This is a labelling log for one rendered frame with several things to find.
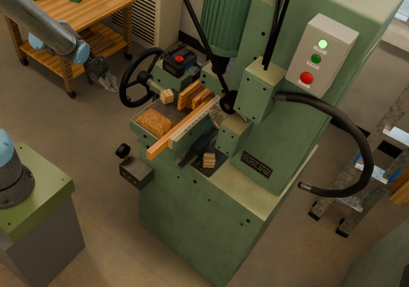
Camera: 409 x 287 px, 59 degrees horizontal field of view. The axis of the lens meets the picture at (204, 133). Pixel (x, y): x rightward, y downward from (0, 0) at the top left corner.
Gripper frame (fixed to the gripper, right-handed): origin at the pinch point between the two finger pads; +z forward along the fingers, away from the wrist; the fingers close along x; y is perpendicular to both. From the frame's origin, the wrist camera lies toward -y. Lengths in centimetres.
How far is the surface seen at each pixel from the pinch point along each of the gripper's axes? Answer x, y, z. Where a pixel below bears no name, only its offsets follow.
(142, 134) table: -16.3, 21.8, 25.1
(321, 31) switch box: -7, 93, 42
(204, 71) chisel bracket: 6.7, 42.8, 24.8
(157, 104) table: -4.2, 23.4, 20.4
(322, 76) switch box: -7, 86, 50
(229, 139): -10, 48, 47
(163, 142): -18.4, 32.4, 33.3
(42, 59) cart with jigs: 26, -88, -73
